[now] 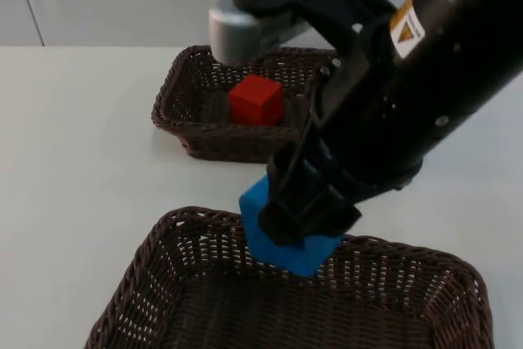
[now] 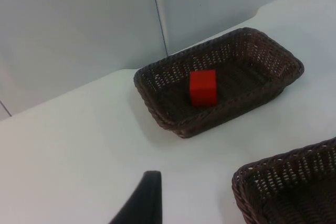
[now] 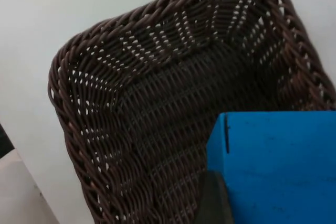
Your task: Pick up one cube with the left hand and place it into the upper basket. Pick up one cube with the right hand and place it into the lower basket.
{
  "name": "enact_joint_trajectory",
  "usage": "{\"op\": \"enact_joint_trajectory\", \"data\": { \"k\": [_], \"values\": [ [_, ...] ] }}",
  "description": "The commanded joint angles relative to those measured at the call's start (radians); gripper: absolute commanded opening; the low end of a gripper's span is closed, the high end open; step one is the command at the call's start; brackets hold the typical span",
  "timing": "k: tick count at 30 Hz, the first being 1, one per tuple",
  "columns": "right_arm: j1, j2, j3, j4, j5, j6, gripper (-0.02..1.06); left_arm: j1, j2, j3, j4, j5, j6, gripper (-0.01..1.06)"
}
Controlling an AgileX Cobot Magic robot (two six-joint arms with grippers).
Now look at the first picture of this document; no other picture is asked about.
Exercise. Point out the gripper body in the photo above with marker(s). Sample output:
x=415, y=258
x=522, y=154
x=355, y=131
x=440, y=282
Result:
x=327, y=169

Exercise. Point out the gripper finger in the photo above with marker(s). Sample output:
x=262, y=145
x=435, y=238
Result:
x=302, y=226
x=286, y=169

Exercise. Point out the blue cube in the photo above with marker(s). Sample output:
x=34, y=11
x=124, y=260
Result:
x=286, y=255

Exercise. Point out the red cube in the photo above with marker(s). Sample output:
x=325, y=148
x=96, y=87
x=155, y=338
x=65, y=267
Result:
x=255, y=100

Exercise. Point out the dark brown wicker basket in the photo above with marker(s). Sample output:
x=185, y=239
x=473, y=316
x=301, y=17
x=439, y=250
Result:
x=286, y=304
x=212, y=136

